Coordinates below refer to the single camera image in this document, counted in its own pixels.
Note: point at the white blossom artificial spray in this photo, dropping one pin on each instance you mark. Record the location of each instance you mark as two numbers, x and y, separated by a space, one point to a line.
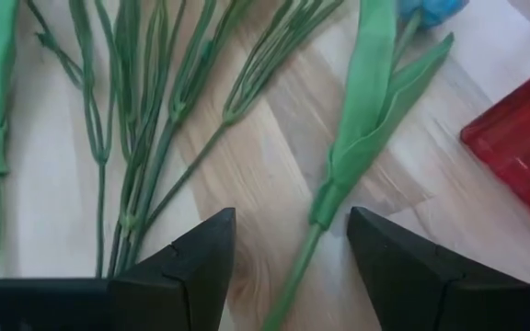
130 221

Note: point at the red glass vase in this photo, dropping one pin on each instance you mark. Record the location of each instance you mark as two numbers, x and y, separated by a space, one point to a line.
522 138

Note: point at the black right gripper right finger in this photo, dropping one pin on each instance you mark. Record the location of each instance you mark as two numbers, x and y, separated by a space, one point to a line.
421 285

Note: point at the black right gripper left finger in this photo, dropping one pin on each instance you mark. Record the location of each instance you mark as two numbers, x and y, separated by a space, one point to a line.
187 285

